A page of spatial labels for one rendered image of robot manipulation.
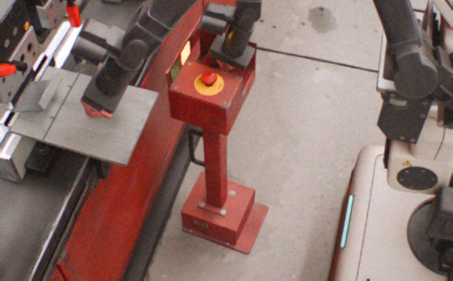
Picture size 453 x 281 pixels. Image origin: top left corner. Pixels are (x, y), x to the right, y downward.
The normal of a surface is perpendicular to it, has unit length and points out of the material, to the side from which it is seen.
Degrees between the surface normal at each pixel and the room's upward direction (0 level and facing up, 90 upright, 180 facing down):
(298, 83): 0
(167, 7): 73
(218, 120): 90
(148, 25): 78
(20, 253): 0
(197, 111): 90
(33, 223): 0
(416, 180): 90
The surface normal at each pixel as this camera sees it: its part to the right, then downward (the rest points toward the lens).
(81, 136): 0.00, -0.58
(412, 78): -0.11, 0.70
